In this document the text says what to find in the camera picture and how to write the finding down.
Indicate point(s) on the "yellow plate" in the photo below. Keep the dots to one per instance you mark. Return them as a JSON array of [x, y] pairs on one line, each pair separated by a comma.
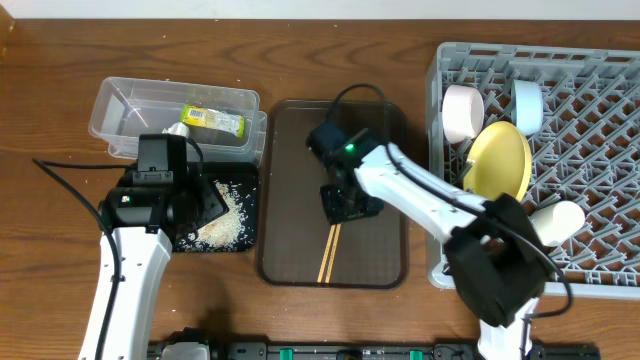
[[499, 162]]

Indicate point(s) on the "white tissue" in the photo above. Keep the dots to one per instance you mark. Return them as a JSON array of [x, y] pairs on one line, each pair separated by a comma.
[[178, 128]]

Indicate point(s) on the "wooden chopstick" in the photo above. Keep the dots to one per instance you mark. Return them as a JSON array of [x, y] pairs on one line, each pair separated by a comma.
[[332, 256], [326, 253]]

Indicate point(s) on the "clear plastic waste bin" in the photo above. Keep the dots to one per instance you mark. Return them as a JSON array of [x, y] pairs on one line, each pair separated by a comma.
[[126, 108]]

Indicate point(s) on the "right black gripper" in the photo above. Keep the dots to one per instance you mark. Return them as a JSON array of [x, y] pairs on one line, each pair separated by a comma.
[[335, 213]]

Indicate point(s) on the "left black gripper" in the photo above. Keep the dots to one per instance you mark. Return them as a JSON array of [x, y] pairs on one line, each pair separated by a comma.
[[209, 201]]

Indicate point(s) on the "light blue bowl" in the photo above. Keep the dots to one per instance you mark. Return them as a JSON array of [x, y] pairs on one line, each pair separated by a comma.
[[527, 114]]

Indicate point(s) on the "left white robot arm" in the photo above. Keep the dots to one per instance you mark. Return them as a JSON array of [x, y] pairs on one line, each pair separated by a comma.
[[132, 263]]

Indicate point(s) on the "yellow green snack wrapper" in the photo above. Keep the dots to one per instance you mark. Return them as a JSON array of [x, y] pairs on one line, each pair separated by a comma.
[[213, 120]]

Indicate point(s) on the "small white green cup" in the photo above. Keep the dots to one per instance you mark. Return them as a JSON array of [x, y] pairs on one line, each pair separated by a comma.
[[556, 223]]

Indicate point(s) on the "black waste tray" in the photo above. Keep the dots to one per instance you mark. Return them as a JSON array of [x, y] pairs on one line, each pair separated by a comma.
[[246, 178]]

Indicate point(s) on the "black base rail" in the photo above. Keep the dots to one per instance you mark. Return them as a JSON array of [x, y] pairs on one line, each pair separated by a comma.
[[192, 343]]

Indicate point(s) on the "pink white bowl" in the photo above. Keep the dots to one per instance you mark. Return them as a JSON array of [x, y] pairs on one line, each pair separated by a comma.
[[462, 113]]

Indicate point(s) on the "grey dishwasher rack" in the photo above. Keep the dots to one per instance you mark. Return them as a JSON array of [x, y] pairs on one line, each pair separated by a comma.
[[586, 151]]

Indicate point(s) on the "dark brown serving tray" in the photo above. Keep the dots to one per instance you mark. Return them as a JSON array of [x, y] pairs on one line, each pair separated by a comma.
[[372, 252]]

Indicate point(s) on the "pile of rice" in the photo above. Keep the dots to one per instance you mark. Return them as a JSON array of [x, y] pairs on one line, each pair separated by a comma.
[[224, 232]]

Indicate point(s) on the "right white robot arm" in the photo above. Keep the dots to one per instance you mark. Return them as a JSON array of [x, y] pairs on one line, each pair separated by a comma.
[[493, 251]]

